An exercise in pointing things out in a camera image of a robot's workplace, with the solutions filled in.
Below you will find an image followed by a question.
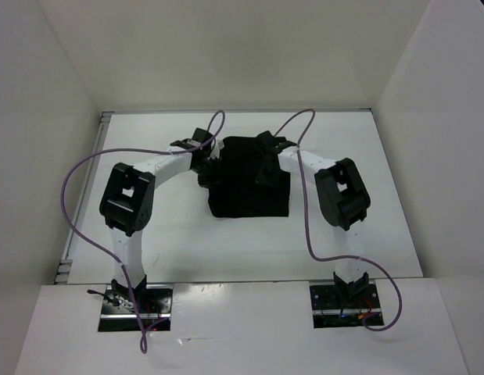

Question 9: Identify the black skirt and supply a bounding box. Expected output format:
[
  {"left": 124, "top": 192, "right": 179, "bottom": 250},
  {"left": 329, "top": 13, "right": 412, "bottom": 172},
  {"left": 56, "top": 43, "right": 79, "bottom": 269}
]
[{"left": 208, "top": 136, "right": 290, "bottom": 219}]

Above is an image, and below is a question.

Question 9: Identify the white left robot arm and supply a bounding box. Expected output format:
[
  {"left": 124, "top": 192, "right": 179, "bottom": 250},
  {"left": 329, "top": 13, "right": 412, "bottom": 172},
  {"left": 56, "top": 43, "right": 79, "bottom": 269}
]
[{"left": 99, "top": 128, "right": 218, "bottom": 313}]

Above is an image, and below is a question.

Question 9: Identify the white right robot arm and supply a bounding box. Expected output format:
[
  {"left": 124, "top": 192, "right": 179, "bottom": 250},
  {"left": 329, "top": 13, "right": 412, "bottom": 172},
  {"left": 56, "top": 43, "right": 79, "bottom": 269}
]
[{"left": 256, "top": 131, "right": 371, "bottom": 307}]

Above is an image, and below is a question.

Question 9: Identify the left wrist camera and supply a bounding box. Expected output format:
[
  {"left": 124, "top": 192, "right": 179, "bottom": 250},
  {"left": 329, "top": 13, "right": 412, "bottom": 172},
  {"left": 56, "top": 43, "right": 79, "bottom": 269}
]
[{"left": 209, "top": 140, "right": 224, "bottom": 159}]

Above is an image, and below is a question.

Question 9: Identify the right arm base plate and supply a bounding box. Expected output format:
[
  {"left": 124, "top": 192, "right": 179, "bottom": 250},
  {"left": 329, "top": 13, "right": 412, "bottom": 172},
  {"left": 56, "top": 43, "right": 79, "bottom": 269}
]
[{"left": 309, "top": 281, "right": 384, "bottom": 329}]

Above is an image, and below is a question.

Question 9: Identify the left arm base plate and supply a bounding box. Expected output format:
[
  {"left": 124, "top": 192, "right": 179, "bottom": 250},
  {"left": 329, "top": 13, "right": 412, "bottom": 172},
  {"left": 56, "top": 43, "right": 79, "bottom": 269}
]
[{"left": 98, "top": 284, "right": 173, "bottom": 333}]

